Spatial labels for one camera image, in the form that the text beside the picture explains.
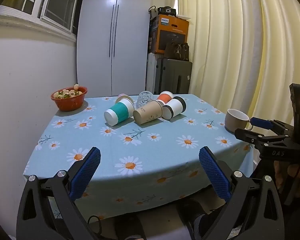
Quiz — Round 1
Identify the white cup with orange sleeve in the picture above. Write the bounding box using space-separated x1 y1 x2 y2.
156 91 175 105

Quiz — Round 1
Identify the brown handbag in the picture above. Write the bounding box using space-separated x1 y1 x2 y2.
164 42 190 61

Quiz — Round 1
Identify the person's right hand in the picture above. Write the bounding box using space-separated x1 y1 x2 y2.
274 161 300 183

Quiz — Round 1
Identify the person's right foot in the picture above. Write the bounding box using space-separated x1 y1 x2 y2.
177 198 222 240

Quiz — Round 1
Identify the dark grey suitcase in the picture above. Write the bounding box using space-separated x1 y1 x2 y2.
154 58 193 95

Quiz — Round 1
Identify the beige ceramic mug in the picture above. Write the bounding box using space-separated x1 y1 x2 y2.
224 108 254 134

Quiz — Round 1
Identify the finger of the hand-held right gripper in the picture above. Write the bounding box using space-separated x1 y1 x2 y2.
249 117 295 137
234 128 293 153

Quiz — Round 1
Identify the pale pink cup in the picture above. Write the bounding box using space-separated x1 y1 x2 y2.
115 93 134 106

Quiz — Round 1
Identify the black camera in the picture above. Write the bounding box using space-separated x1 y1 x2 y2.
157 6 177 16

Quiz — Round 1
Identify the white framed window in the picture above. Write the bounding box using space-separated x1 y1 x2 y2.
0 0 88 37

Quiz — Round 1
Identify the red plastic bowl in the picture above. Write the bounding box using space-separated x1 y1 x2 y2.
51 86 88 112

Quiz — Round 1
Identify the white cup with black rim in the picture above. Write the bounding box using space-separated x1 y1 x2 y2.
162 96 187 121

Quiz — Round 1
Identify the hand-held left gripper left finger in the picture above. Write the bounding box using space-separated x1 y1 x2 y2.
16 147 102 240

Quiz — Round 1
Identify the orange and black cardboard box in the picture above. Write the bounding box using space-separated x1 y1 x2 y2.
148 13 191 54

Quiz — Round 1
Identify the white cup with teal sleeve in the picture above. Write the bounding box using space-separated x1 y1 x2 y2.
104 98 136 127

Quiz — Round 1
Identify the white wardrobe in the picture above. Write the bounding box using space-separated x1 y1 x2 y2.
76 0 178 97

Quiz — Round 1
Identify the clear glass cup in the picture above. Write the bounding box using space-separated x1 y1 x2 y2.
136 90 154 108

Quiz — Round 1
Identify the pile of pale fruits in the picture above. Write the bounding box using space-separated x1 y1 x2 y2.
53 83 84 99

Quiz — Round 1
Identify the brown paper cup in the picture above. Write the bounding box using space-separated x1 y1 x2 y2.
133 100 164 125

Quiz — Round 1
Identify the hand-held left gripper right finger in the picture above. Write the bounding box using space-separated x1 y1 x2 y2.
198 146 286 240

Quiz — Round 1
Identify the cream curtain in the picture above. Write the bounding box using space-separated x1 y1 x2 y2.
169 0 300 131

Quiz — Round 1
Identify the blue daisy tablecloth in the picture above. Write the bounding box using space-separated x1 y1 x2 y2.
23 94 256 221

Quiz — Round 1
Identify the black cable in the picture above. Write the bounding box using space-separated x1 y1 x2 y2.
87 214 103 231

